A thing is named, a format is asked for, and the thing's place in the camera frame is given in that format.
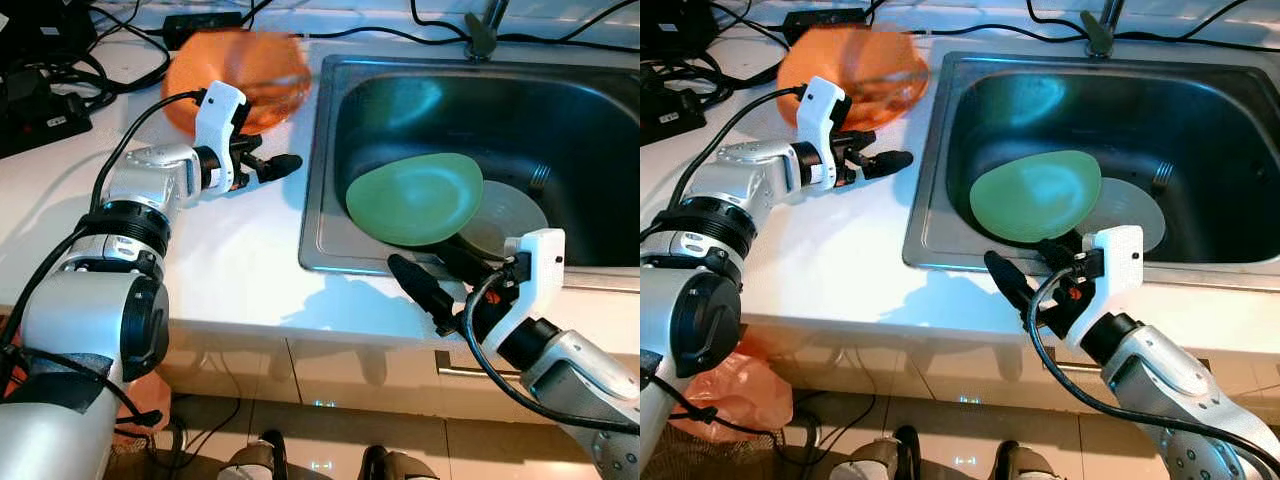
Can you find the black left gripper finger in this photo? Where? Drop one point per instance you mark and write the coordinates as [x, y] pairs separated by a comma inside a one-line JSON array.
[[890, 164], [280, 167]]

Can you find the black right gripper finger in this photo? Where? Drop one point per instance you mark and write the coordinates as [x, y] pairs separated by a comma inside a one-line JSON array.
[[468, 262], [420, 285], [1008, 278], [1060, 250]]

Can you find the green plastic plate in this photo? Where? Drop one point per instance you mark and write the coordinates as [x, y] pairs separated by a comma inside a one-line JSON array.
[[410, 200], [1035, 195]]

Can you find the orange plastic bowl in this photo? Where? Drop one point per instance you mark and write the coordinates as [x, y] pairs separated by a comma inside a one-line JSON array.
[[240, 75], [870, 70]]

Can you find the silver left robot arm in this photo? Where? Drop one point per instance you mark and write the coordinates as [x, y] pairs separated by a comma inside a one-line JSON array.
[[745, 165], [90, 310]]

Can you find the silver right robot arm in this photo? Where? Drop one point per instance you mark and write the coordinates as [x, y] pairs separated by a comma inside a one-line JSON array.
[[1170, 380], [580, 390]]

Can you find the white base cabinet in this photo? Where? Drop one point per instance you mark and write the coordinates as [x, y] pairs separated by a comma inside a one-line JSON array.
[[950, 370], [350, 375]]

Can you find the steel fork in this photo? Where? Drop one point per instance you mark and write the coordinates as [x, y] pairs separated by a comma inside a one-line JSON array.
[[1162, 178], [541, 178]]

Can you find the black power adapter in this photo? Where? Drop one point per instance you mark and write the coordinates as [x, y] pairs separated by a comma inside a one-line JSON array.
[[200, 25], [825, 22]]

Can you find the stainless steel sink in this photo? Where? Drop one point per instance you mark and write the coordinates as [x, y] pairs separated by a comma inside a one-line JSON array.
[[1200, 120], [570, 120]]

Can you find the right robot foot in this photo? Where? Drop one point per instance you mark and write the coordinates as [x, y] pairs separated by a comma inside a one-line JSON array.
[[1025, 462], [400, 465]]

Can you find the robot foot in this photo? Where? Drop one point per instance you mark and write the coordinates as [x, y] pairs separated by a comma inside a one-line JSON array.
[[1025, 462], [255, 460], [400, 465], [880, 458]]

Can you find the black power strip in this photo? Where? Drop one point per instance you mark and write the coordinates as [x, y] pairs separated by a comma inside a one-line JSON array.
[[40, 125], [672, 115]]

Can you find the dark metal faucet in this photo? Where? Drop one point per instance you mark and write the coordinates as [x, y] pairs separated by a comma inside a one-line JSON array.
[[1098, 35], [482, 35]]

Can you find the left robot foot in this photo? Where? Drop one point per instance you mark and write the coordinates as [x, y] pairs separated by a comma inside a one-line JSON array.
[[880, 458], [255, 460]]

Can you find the black charger box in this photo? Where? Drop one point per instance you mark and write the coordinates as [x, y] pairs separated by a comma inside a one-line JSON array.
[[675, 25], [45, 25]]

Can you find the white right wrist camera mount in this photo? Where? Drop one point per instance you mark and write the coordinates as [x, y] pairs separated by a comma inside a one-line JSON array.
[[1115, 270], [540, 265]]

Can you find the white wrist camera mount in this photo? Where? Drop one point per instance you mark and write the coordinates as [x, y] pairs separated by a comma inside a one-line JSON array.
[[220, 115], [1115, 270], [540, 265], [822, 115]]

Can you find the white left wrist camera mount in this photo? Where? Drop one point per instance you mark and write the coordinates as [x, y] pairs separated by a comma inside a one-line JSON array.
[[220, 115], [822, 115]]

